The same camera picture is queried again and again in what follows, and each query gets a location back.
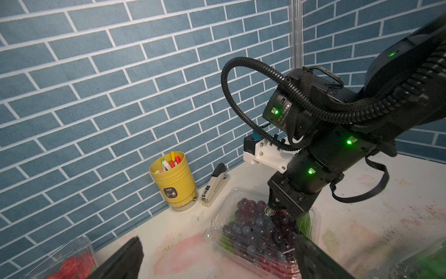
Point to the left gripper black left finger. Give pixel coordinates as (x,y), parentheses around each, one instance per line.
(123,264)

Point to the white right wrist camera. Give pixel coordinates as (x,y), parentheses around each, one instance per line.
(262,152)

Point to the aluminium corner post right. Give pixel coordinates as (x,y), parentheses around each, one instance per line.
(296,33)

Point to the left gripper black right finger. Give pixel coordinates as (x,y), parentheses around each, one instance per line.
(314,263)

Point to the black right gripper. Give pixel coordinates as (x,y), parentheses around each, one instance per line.
(284,196)

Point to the clear box of mixed grapes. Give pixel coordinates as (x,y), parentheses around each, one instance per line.
(429,263)

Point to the grey desk stapler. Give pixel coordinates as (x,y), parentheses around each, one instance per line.
(218,180)

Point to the clear box of strawberries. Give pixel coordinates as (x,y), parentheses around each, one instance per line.
(74,260)

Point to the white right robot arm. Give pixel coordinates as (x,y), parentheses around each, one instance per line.
(330,128)

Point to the yellow pen cup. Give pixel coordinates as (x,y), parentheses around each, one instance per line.
(173,176)

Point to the clear box of blueberries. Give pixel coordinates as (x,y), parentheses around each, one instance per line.
(249,232)

